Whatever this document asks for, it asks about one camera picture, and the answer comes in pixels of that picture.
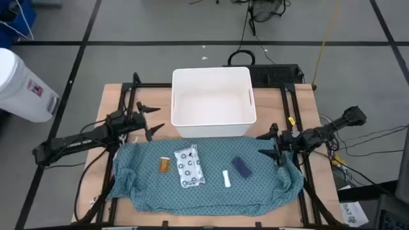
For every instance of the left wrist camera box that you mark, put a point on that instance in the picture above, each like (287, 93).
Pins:
(115, 119)

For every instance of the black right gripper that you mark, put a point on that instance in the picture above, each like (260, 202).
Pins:
(287, 140)

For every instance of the white packet with black rings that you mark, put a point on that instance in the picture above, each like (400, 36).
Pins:
(189, 166)

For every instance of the small white tube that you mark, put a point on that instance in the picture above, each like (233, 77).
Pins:
(226, 179)

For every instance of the amber pill bottle white cap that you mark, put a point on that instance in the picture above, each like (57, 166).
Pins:
(164, 165)

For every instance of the black aluminium table frame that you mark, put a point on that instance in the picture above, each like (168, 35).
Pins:
(150, 85)

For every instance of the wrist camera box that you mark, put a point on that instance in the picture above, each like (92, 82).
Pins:
(115, 119)
(308, 138)

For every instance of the black stand base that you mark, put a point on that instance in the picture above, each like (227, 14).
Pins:
(265, 11)

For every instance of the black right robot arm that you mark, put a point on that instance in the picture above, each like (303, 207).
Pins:
(332, 126)

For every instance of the blue plastic bin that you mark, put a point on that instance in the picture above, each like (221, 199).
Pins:
(12, 25)

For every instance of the blue patterned cloth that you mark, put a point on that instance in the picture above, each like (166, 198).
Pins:
(153, 191)

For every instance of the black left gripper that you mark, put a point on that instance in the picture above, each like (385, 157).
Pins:
(136, 120)

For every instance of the white plastic bin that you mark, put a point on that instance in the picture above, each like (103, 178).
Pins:
(214, 105)

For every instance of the black crate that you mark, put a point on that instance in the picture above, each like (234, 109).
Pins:
(393, 214)

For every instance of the grey upright post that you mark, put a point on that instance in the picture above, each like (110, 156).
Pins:
(403, 166)

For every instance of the printed white paper sheet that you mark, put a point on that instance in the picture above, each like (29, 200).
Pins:
(353, 212)

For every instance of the black power strip box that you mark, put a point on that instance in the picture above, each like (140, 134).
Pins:
(274, 75)

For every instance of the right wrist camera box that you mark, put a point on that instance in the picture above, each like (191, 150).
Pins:
(308, 138)

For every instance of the yellow tag on frame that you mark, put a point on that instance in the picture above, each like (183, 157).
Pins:
(291, 121)

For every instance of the white trash can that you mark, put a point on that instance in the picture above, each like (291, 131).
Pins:
(19, 86)

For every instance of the yellow connector piece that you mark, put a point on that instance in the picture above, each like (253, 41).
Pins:
(338, 160)

